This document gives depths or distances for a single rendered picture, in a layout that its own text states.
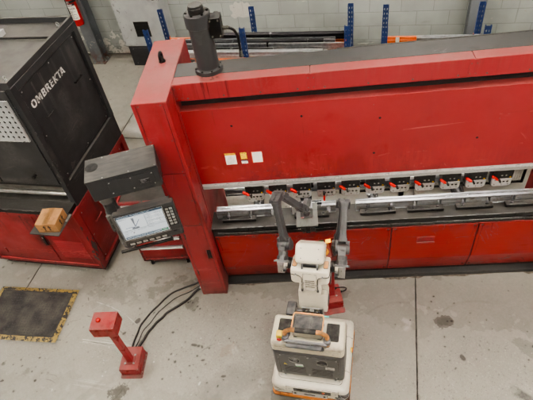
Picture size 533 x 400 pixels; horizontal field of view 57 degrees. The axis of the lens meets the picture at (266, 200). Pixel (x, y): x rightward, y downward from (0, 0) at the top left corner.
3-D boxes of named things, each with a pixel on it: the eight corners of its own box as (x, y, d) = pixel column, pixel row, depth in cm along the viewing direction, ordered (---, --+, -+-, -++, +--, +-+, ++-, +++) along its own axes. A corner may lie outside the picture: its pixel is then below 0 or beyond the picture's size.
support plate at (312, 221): (296, 227, 404) (296, 226, 403) (296, 204, 422) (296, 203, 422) (318, 226, 402) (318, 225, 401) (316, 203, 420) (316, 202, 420)
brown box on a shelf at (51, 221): (29, 234, 437) (23, 225, 428) (44, 213, 454) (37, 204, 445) (59, 236, 431) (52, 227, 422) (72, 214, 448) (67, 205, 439)
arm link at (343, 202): (338, 193, 362) (351, 194, 361) (335, 199, 375) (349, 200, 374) (335, 252, 348) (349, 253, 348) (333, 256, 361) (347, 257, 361)
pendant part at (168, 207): (128, 248, 377) (112, 217, 352) (127, 236, 386) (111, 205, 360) (184, 232, 381) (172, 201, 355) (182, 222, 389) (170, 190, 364)
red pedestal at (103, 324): (120, 378, 436) (85, 333, 377) (127, 352, 453) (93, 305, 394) (142, 378, 434) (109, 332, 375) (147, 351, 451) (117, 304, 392)
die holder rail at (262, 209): (218, 218, 437) (216, 211, 430) (218, 213, 441) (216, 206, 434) (273, 215, 432) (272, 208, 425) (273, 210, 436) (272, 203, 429)
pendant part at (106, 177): (123, 259, 388) (82, 183, 327) (122, 236, 405) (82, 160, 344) (185, 243, 392) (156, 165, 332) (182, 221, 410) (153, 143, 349)
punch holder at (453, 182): (439, 189, 400) (442, 175, 388) (437, 182, 406) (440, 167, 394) (458, 188, 398) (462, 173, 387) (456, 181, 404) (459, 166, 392)
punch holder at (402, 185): (389, 192, 404) (391, 178, 392) (389, 185, 410) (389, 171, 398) (408, 191, 403) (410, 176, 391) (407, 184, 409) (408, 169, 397)
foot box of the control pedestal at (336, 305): (324, 315, 455) (324, 309, 447) (320, 293, 473) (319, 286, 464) (346, 312, 455) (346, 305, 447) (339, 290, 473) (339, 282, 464)
